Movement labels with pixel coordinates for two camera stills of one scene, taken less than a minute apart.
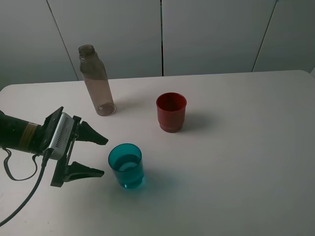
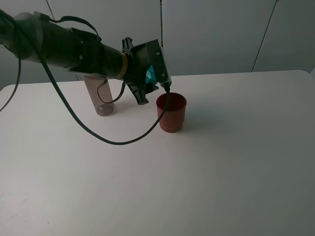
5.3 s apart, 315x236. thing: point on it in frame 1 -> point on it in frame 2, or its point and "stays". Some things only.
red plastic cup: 171,110 stays
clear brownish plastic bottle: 94,71 stays
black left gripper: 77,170 -> 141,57
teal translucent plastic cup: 126,160 -> 150,76
